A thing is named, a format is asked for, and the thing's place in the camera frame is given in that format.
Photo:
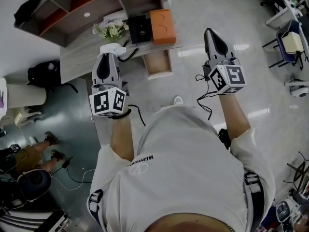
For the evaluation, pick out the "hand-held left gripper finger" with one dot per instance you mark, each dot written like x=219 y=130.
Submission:
x=96 y=75
x=113 y=69

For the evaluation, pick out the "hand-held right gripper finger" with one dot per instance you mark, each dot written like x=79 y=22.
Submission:
x=209 y=47
x=228 y=49

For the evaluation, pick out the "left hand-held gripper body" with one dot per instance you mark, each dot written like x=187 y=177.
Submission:
x=107 y=100

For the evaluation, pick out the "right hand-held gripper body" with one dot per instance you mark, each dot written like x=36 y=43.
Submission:
x=228 y=77

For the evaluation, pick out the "white item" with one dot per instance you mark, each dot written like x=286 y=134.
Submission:
x=112 y=48

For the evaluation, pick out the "light wooden drawer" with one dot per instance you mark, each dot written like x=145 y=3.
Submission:
x=158 y=63

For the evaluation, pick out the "person's right forearm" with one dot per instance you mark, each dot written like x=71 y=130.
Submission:
x=235 y=117

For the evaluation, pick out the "person's left forearm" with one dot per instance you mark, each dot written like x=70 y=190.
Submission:
x=122 y=139

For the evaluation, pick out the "grey wooden desk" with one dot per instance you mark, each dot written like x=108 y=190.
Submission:
x=79 y=59

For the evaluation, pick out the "white flower bouquet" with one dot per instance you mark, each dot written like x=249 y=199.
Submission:
x=111 y=29

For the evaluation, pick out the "black box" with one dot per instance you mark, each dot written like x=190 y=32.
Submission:
x=139 y=29

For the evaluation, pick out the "blue chair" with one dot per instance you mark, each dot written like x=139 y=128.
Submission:
x=280 y=45

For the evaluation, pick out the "orange box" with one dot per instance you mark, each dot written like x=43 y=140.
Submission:
x=162 y=26

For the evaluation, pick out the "black backpack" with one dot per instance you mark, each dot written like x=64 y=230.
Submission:
x=43 y=74

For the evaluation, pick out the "person's white shoe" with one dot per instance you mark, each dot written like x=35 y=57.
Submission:
x=178 y=100

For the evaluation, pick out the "grey desk shelf unit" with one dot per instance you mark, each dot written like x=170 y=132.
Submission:
x=79 y=20

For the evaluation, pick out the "black hip pack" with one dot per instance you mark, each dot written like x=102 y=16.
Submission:
x=224 y=138

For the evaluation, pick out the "cream box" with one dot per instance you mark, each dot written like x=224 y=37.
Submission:
x=291 y=42

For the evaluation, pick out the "white office desk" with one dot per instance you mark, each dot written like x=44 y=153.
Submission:
x=282 y=13

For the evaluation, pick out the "white round floor device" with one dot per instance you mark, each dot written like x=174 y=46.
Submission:
x=299 y=89

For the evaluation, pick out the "white cylindrical bin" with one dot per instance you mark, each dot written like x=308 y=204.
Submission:
x=25 y=94

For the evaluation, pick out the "black power adapter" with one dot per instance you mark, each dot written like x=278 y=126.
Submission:
x=66 y=163

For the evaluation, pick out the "cream plastic stool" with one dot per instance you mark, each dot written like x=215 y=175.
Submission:
x=24 y=116

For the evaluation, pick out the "black bag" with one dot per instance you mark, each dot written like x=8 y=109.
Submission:
x=26 y=10

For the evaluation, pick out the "white round table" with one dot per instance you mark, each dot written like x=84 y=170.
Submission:
x=3 y=98

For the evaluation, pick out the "person's white t-shirt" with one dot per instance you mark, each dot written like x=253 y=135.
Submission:
x=183 y=165

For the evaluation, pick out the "dark round chair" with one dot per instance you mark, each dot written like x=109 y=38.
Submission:
x=35 y=182

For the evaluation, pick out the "black folding stand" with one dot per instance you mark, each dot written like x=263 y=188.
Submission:
x=299 y=170

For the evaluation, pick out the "blue white device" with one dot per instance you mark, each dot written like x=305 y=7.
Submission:
x=283 y=210

